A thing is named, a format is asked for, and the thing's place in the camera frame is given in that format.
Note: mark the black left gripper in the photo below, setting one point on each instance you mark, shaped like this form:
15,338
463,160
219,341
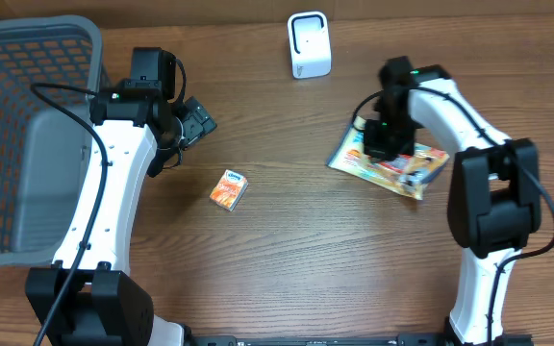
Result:
197,121

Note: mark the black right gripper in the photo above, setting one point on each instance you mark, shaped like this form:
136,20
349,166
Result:
378,150

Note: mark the yellow snack bag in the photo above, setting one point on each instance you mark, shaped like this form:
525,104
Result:
406,175

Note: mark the orange white tissue pack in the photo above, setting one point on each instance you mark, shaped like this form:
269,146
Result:
229,189

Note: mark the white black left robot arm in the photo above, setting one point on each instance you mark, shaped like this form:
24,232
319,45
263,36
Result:
139,128

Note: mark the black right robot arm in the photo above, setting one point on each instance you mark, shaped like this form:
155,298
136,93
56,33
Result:
494,201

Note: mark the white barcode scanner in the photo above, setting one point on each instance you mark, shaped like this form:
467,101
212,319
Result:
310,48

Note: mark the grey plastic shopping basket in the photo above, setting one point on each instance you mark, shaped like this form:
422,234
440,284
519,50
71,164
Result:
43,154

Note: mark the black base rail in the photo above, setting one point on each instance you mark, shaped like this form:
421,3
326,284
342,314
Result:
407,339

